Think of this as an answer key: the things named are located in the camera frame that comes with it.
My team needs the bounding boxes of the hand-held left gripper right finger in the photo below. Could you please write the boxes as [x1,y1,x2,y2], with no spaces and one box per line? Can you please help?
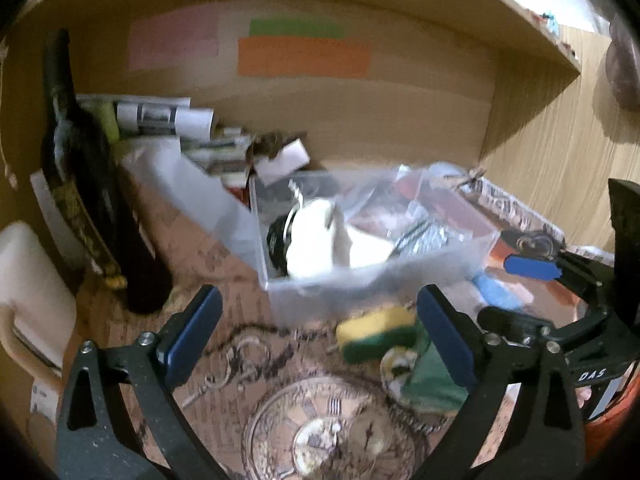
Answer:
[415,284,586,480]

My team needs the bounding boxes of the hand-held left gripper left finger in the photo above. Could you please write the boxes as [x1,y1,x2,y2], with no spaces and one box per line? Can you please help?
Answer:
[55,284,226,480]

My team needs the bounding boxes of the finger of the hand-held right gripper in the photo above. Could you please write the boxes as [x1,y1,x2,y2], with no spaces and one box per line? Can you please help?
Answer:
[477,306,616,356]
[504,252,613,306]

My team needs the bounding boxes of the green cloth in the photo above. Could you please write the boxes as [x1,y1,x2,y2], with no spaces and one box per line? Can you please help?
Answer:
[402,330,471,413]

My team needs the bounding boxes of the yellow green sponge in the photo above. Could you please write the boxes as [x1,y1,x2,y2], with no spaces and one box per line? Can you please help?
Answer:
[336,306,420,365]

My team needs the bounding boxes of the clear plastic storage box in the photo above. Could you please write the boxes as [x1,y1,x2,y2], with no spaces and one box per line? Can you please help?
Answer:
[247,162,501,328]

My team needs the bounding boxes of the white soft cloth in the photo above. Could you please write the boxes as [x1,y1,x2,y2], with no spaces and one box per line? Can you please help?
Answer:
[285,199,396,278]

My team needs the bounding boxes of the light blue sponge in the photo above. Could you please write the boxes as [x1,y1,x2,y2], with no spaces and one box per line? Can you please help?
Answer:
[472,270,523,308]

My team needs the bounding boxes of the clock print tablecloth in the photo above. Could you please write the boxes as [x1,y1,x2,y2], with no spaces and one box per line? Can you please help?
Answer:
[75,170,601,480]

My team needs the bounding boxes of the newspaper print box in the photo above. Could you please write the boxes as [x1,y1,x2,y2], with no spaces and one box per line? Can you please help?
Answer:
[460,175,566,246]

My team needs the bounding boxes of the silver foil packet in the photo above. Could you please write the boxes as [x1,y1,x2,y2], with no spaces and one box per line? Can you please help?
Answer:
[392,220,473,256]

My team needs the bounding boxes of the black round object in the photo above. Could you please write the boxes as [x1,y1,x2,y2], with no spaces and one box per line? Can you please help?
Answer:
[266,215,296,273]

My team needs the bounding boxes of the translucent plastic box lid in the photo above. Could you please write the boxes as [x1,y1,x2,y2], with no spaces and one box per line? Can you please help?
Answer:
[120,140,266,273]

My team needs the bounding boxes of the orange round container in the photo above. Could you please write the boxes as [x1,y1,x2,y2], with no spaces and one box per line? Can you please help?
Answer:
[582,395,640,467]

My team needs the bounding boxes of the dark glass bottle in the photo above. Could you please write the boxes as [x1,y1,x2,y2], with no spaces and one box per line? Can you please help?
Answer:
[41,29,173,315]

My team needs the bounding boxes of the white paper card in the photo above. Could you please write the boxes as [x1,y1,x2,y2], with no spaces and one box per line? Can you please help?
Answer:
[255,140,310,186]

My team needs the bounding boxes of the white paper roll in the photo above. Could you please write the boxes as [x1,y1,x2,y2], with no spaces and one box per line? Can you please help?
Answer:
[114,100,217,139]

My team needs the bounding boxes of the yellow green tube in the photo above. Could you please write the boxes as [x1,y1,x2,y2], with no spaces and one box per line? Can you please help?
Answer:
[97,101,122,143]

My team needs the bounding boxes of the pink paper note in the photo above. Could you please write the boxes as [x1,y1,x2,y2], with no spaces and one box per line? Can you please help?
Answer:
[129,4,221,72]

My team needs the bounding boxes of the orange paper note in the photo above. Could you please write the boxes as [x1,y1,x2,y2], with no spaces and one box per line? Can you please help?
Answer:
[237,37,372,79]

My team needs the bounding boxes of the green paper note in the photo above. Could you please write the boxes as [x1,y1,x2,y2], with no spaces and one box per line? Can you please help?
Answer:
[249,17,346,40]

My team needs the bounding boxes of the dark metal key ring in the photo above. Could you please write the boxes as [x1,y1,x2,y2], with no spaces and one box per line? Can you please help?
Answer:
[500,230,567,258]

